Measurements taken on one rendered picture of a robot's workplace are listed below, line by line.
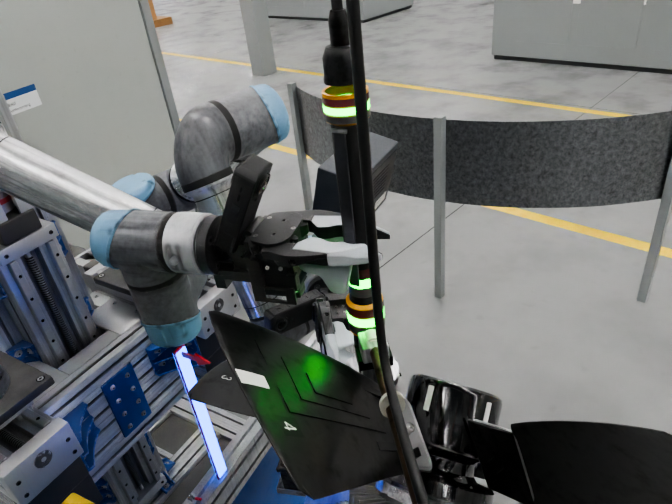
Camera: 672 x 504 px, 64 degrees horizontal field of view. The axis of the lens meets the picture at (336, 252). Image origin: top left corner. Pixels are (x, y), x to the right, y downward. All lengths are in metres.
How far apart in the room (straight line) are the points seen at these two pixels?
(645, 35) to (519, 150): 4.32
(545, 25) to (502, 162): 4.61
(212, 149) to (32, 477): 0.68
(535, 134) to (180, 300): 1.93
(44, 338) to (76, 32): 1.49
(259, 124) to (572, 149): 1.69
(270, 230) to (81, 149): 2.02
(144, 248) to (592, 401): 2.07
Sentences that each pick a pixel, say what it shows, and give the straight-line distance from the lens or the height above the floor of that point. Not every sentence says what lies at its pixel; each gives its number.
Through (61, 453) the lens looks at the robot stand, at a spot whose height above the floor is 0.94.
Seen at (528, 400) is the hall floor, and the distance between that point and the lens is 2.41.
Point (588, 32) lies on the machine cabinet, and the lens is 6.82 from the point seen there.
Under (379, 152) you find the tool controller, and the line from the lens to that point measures 1.40.
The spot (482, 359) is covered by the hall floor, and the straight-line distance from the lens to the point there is 2.55.
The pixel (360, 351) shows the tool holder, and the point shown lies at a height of 1.34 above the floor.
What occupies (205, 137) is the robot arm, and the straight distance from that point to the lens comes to 0.97.
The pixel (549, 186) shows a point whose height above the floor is 0.66.
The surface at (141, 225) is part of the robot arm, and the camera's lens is 0.68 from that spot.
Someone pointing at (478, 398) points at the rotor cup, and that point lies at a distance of 0.69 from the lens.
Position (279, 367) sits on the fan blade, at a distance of 0.52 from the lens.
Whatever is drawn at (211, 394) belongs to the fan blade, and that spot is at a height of 1.21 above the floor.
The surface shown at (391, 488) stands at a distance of 0.70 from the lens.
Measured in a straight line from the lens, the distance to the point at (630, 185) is 2.65.
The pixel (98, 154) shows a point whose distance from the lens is 2.63.
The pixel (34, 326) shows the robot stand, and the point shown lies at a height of 1.05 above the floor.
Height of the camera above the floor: 1.76
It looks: 32 degrees down
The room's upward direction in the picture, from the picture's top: 7 degrees counter-clockwise
